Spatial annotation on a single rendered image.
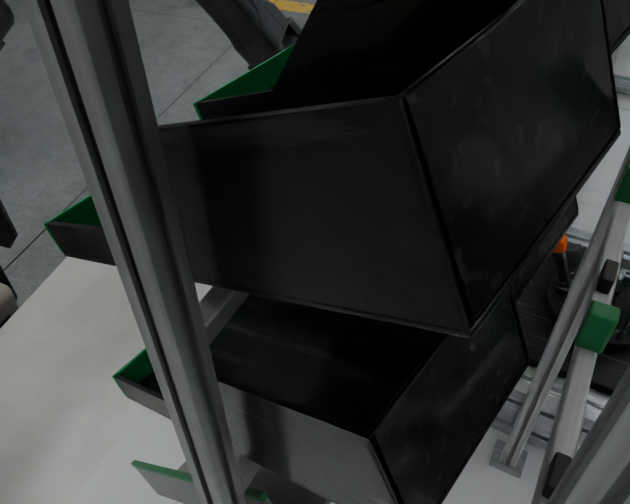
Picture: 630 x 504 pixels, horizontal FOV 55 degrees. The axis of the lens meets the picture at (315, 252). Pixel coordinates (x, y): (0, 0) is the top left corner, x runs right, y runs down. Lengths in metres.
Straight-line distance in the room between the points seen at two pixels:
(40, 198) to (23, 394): 1.88
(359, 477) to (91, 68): 0.21
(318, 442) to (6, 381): 0.75
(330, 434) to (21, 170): 2.78
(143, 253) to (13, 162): 2.86
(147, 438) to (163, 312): 0.65
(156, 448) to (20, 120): 2.66
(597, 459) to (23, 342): 0.94
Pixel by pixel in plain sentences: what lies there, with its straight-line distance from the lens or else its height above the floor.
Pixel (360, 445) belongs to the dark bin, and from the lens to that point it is 0.28.
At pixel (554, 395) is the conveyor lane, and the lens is 0.81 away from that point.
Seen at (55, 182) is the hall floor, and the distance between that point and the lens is 2.86.
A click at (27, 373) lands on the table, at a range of 1.00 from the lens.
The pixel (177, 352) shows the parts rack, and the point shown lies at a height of 1.40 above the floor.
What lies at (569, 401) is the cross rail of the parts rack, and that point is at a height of 1.31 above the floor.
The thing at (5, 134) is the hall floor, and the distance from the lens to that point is 3.29.
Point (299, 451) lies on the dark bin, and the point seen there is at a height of 1.31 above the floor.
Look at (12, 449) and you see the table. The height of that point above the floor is 0.86.
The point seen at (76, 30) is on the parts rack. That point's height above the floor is 1.54.
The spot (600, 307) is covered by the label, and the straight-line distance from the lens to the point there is 0.38.
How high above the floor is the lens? 1.61
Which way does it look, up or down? 45 degrees down
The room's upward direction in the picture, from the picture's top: 1 degrees counter-clockwise
